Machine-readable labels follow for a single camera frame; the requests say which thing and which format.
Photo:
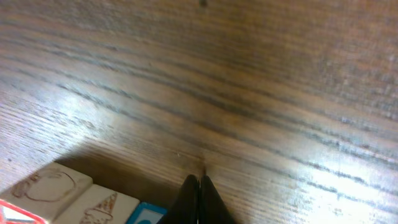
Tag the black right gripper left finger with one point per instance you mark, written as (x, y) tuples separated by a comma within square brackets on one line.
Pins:
[(185, 208)]

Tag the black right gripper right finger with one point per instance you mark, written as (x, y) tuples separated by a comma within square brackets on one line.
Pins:
[(211, 208)]

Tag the blue number five block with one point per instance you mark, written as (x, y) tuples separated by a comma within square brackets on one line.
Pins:
[(146, 213)]

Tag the yellow edged wooden block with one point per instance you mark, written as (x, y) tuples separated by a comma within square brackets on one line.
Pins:
[(99, 205)]

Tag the red letter A block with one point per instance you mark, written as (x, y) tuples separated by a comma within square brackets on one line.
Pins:
[(47, 192)]

